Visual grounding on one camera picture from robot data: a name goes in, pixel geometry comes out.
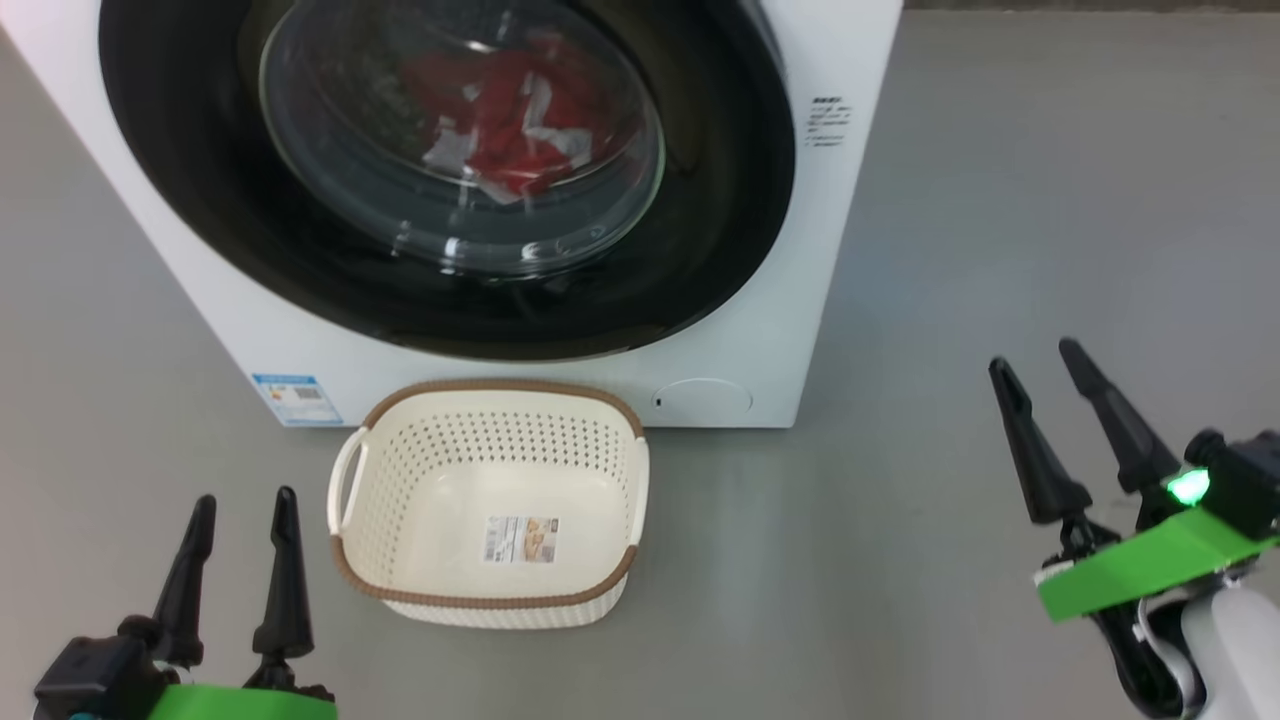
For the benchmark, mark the black glass washing machine door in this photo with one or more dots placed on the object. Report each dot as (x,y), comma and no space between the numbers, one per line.
(700,250)

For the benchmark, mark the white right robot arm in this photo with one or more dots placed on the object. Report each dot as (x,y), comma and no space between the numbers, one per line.
(1235,660)

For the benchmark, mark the red and white clothing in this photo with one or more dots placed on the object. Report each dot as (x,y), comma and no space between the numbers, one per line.
(510,130)

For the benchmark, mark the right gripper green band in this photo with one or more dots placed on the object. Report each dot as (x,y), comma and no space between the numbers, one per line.
(1150,565)

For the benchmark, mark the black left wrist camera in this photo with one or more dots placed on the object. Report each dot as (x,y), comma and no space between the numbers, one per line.
(95,675)

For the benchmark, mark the printed basket label sticker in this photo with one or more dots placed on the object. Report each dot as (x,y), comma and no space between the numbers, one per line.
(521,539)

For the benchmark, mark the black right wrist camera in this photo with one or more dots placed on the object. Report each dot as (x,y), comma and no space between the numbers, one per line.
(1245,480)

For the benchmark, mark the white washing machine body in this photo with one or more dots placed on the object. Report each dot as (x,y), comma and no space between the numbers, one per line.
(780,330)

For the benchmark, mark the blue energy label sticker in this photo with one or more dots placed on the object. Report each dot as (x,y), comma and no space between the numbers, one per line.
(297,400)

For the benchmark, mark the round white filter cover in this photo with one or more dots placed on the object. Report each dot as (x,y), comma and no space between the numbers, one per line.
(705,398)

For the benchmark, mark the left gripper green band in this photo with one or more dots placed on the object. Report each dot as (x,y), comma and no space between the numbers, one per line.
(250,705)

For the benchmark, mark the cream basket with brown rim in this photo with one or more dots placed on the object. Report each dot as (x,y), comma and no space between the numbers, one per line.
(480,440)

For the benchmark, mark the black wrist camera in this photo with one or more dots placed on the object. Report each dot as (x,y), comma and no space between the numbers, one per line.
(95,675)
(1245,480)

